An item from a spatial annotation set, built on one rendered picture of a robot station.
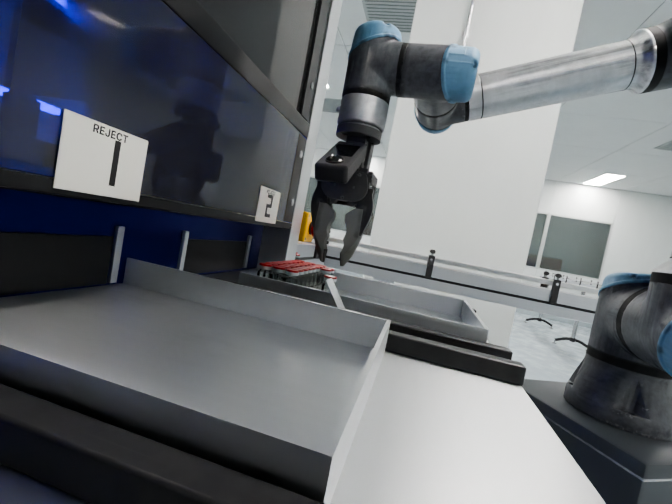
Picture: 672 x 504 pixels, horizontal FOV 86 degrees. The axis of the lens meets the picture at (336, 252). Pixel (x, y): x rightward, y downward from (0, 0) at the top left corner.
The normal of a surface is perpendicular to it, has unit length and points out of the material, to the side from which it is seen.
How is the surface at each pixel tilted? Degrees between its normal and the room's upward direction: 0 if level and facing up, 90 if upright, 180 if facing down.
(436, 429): 0
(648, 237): 90
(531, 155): 90
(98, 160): 90
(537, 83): 109
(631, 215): 90
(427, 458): 0
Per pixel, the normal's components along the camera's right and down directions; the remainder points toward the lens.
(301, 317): -0.23, 0.01
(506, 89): -0.21, 0.35
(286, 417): 0.18, -0.98
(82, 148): 0.96, 0.19
